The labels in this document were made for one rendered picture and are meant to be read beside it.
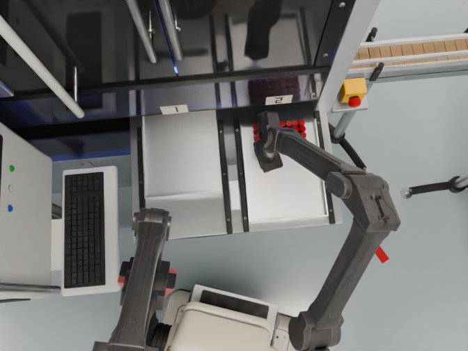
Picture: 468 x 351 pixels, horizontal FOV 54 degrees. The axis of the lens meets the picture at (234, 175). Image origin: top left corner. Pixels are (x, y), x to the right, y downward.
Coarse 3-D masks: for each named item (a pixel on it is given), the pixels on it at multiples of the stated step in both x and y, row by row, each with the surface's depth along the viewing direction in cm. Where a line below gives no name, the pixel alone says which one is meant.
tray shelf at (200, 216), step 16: (224, 112) 163; (240, 112) 163; (256, 112) 163; (288, 112) 163; (304, 112) 163; (320, 112) 162; (224, 128) 162; (240, 128) 162; (160, 208) 155; (176, 208) 155; (192, 208) 155; (208, 208) 154; (224, 208) 154; (240, 208) 154; (336, 208) 153; (176, 224) 153; (192, 224) 153; (208, 224) 153; (224, 224) 153; (240, 224) 153; (256, 224) 153; (272, 224) 153; (288, 224) 152; (304, 224) 152; (320, 224) 152; (336, 224) 153
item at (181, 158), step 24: (144, 120) 163; (168, 120) 163; (192, 120) 163; (216, 120) 159; (144, 144) 159; (168, 144) 160; (192, 144) 160; (216, 144) 160; (144, 168) 155; (168, 168) 158; (192, 168) 158; (216, 168) 158; (144, 192) 153; (168, 192) 156; (192, 192) 152; (216, 192) 154
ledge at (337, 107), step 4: (364, 96) 164; (336, 100) 164; (364, 100) 163; (336, 104) 163; (340, 104) 163; (344, 104) 163; (348, 104) 163; (364, 104) 163; (332, 108) 163; (336, 108) 163; (340, 108) 163; (344, 108) 163; (348, 108) 163; (352, 108) 163; (356, 108) 163; (360, 108) 163; (364, 108) 163; (332, 112) 164; (336, 112) 164; (340, 112) 164
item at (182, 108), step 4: (184, 104) 146; (160, 108) 147; (164, 108) 147; (168, 108) 147; (172, 108) 148; (180, 108) 148; (184, 108) 148; (164, 112) 150; (168, 112) 150; (172, 112) 151; (176, 112) 151; (180, 112) 151; (184, 112) 152
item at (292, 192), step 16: (256, 160) 158; (288, 160) 158; (256, 176) 157; (272, 176) 157; (288, 176) 156; (304, 176) 156; (256, 192) 155; (272, 192) 155; (288, 192) 155; (304, 192) 155; (320, 192) 155; (256, 208) 154; (272, 208) 154; (288, 208) 154; (304, 208) 154; (320, 208) 153
